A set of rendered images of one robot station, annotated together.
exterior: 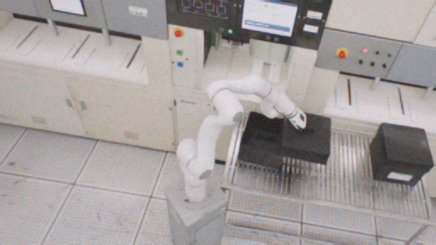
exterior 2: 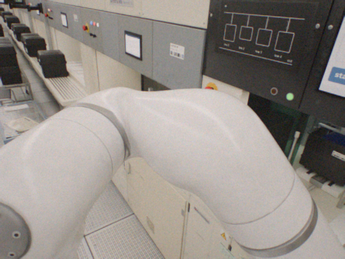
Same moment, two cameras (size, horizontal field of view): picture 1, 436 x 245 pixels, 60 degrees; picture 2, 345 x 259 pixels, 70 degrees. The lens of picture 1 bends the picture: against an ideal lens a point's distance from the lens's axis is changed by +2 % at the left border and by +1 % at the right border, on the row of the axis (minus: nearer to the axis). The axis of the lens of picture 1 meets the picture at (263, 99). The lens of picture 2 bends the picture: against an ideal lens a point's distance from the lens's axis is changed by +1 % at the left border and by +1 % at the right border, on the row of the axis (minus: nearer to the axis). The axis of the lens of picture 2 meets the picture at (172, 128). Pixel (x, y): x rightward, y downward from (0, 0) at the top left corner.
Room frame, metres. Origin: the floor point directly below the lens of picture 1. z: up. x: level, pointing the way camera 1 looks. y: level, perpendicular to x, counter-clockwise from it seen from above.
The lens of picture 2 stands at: (1.07, -0.08, 1.64)
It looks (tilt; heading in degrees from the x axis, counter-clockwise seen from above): 28 degrees down; 55
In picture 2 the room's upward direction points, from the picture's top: 3 degrees clockwise
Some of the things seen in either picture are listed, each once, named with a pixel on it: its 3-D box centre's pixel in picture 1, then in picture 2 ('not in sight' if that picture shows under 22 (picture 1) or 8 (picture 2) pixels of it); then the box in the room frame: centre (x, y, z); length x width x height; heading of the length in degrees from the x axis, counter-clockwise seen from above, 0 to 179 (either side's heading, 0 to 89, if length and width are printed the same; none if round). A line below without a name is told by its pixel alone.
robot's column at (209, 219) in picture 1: (196, 221); not in sight; (1.00, 0.28, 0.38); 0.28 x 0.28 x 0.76; 46
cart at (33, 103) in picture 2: not in sight; (28, 134); (1.10, 2.75, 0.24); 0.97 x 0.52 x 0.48; 94
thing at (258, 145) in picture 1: (264, 139); not in sight; (1.41, -0.06, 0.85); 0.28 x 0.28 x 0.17; 86
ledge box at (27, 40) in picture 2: not in sight; (35, 45); (1.49, 4.23, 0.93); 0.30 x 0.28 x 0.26; 94
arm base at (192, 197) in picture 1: (195, 185); not in sight; (1.00, 0.28, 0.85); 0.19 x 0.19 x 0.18
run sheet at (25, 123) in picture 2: not in sight; (22, 123); (1.08, 2.57, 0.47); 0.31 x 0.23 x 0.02; 112
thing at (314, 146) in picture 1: (306, 133); not in sight; (1.38, -0.29, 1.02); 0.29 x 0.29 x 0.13; 0
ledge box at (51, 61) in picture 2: not in sight; (52, 63); (1.51, 3.04, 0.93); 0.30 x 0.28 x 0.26; 88
